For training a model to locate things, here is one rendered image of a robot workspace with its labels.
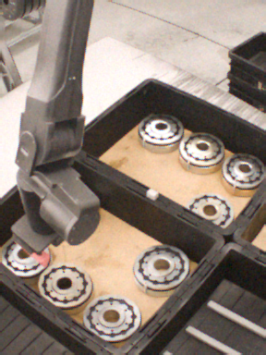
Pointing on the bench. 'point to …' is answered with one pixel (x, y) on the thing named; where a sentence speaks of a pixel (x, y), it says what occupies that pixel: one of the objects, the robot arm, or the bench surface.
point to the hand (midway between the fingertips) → (54, 250)
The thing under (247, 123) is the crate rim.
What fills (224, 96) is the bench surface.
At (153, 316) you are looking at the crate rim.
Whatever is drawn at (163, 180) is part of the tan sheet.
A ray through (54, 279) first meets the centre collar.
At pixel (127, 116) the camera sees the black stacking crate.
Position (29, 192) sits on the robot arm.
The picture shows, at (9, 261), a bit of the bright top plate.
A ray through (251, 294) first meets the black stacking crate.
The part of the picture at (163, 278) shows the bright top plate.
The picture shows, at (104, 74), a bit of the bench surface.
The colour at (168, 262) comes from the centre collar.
